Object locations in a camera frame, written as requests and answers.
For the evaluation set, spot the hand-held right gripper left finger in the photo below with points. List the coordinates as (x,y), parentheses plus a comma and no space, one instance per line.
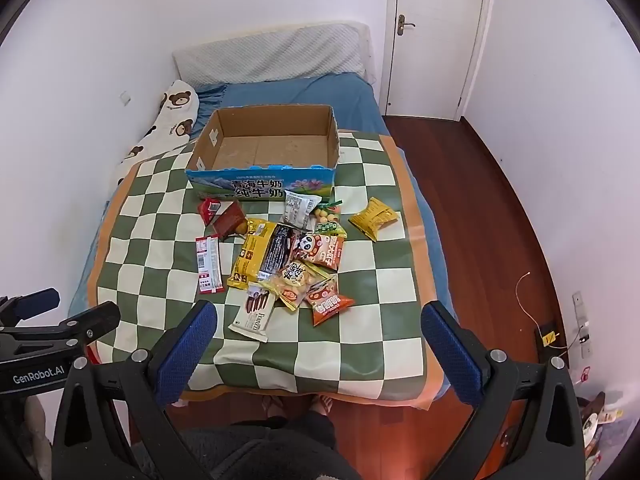
(185,350)

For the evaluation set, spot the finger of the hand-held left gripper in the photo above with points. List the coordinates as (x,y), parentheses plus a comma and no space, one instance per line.
(37,304)
(90,322)

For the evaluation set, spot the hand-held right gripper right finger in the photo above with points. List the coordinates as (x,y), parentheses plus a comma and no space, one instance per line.
(450,350)

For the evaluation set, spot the panda print orange snack packet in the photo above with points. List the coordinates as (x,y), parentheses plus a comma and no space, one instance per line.
(320,249)

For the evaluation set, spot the cardboard box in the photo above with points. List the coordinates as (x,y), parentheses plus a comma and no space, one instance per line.
(260,187)

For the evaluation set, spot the white chocolate wafer packet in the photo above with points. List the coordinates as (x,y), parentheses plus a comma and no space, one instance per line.
(252,317)

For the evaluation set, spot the long red white packet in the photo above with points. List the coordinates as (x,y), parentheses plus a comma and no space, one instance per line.
(208,265)

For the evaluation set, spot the green white checkered blanket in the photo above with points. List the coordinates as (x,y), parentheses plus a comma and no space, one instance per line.
(380,280)

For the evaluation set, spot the yellow tag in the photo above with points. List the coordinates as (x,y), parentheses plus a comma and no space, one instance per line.
(549,338)

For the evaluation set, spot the person's left foot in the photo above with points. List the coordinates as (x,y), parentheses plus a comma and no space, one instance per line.
(273,410)

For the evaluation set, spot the person's foot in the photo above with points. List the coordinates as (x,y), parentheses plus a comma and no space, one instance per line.
(320,404)
(273,410)

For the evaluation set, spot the large yellow brown snack packet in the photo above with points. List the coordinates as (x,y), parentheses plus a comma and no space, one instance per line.
(247,257)

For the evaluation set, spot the yellow clear chip packet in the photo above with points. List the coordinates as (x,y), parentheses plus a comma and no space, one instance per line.
(292,282)

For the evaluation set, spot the person's dark trousers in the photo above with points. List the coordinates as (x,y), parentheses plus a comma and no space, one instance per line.
(260,452)

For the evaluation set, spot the black stick snack packet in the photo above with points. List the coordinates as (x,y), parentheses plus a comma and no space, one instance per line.
(275,252)

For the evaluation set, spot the dark brown snack packet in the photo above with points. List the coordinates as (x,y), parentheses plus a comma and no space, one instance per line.
(230,220)

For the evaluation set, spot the person's right foot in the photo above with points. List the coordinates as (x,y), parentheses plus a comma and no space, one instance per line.
(320,404)

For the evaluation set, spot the small red snack packet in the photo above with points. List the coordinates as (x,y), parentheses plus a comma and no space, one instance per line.
(210,211)

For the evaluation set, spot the small packaged items pile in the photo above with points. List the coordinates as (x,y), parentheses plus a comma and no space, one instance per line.
(592,427)

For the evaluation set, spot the green candy bag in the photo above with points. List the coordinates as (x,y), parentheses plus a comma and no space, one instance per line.
(330,220)

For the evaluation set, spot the white label clear packet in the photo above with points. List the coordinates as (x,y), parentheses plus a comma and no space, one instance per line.
(299,207)

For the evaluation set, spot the bear print pillow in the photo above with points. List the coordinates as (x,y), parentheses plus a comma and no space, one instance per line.
(170,120)

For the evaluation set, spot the blue bed sheet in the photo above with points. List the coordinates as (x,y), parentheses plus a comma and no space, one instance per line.
(300,92)

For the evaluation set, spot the white door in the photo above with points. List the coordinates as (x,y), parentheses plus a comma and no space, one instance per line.
(435,60)

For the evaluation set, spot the grey quilted pillow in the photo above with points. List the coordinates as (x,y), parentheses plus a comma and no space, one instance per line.
(270,52)

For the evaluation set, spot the metal wall socket plate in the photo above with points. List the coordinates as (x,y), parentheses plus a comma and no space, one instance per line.
(581,320)

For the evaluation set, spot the white wall outlet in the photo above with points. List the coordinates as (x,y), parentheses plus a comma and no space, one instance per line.
(125,98)

